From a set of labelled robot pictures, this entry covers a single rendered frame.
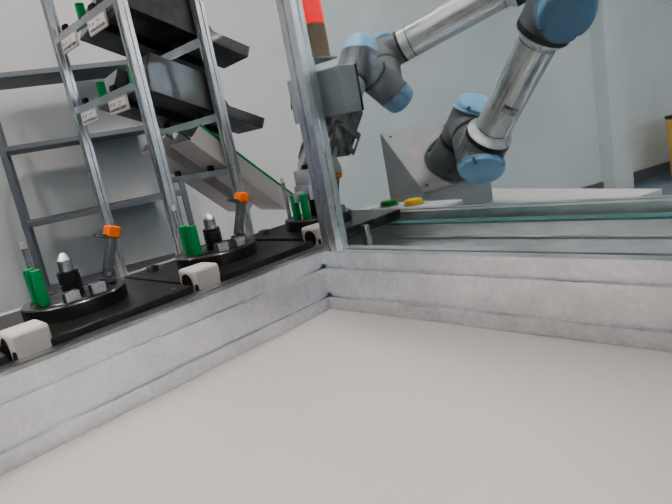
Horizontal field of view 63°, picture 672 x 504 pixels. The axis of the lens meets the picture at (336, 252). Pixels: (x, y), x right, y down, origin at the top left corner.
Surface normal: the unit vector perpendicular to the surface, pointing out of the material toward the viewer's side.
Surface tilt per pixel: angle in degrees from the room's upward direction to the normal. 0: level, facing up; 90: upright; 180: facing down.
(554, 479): 0
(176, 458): 0
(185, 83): 90
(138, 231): 90
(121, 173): 90
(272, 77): 90
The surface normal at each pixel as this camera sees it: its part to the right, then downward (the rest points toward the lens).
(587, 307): -0.68, 0.28
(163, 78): 0.58, 0.07
